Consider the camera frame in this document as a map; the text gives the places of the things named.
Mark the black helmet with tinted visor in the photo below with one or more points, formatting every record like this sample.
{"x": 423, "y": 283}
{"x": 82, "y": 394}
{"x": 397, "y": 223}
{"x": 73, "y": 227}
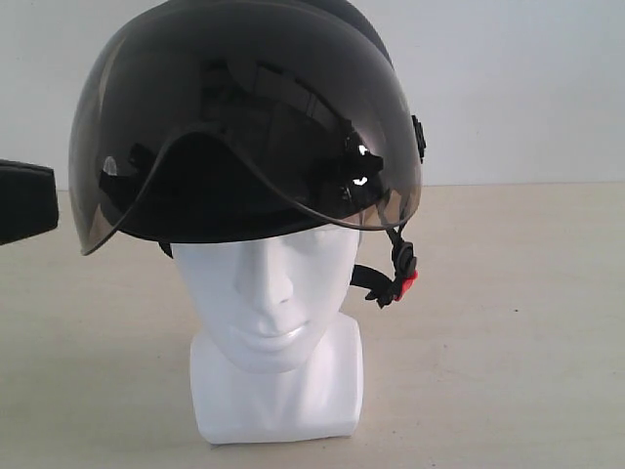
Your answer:
{"x": 228, "y": 121}

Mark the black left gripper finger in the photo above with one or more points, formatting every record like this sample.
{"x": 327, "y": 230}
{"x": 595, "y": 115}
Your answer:
{"x": 29, "y": 200}

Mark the white mannequin head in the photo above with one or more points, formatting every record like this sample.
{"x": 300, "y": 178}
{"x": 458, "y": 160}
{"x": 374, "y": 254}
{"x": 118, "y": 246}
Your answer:
{"x": 275, "y": 358}

